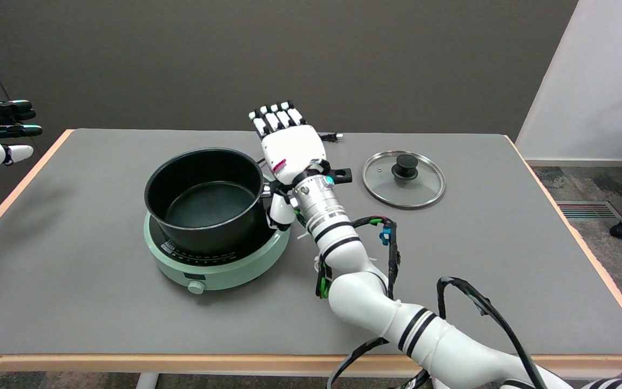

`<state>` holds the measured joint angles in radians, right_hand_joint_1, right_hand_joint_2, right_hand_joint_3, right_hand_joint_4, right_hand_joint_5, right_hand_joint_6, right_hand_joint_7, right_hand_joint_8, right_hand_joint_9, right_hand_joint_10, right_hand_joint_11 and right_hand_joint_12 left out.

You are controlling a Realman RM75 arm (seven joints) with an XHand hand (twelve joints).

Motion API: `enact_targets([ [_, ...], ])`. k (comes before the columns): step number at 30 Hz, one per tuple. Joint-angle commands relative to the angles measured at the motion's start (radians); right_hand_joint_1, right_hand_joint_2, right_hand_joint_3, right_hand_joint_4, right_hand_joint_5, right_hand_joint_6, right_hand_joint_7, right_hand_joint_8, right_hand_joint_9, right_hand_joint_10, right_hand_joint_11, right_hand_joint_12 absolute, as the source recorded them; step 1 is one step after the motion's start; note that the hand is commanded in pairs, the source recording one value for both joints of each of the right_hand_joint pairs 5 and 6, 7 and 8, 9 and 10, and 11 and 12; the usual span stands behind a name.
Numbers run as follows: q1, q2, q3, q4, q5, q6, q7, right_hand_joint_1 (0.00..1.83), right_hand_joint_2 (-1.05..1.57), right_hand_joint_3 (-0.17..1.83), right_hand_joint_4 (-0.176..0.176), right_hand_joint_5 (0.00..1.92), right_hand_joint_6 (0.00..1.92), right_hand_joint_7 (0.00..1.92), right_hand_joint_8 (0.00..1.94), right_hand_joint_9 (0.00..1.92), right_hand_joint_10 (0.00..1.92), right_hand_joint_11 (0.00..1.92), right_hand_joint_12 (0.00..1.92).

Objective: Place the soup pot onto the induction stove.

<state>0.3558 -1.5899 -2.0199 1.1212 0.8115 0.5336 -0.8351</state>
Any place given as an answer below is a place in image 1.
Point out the black soup pot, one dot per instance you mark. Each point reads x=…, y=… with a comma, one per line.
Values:
x=203, y=194

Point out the grey table mat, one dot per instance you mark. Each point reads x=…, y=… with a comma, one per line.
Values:
x=100, y=324

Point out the white table leg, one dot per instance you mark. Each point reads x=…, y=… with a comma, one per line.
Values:
x=436, y=384
x=147, y=381

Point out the glass pot lid black knob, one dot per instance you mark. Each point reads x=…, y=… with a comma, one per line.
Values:
x=404, y=181

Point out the floor vent grille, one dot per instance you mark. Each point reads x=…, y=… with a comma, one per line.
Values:
x=587, y=210

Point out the green round induction stove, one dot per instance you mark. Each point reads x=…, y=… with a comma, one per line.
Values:
x=224, y=267

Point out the white partition panel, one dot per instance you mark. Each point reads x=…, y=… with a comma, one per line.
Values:
x=597, y=81

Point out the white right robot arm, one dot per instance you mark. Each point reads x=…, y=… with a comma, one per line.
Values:
x=365, y=292

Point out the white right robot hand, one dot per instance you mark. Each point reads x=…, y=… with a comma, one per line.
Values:
x=292, y=151

